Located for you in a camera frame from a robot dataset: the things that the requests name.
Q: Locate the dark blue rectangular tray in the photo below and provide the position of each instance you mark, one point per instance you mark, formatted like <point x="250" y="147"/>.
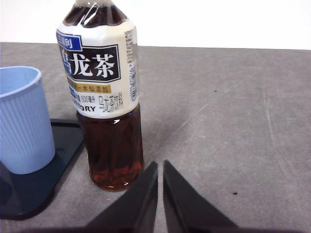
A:
<point x="36" y="189"/>

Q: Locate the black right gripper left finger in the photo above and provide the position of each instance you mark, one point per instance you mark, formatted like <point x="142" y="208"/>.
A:
<point x="136" y="208"/>

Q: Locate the oolong tea bottle dark label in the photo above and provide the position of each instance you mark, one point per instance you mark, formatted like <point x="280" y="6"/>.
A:
<point x="109" y="140"/>

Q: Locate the blue ribbed plastic cup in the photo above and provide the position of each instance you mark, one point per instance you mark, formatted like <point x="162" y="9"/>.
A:
<point x="24" y="121"/>

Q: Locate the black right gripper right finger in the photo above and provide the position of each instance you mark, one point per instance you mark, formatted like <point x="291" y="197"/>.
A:
<point x="187" y="208"/>

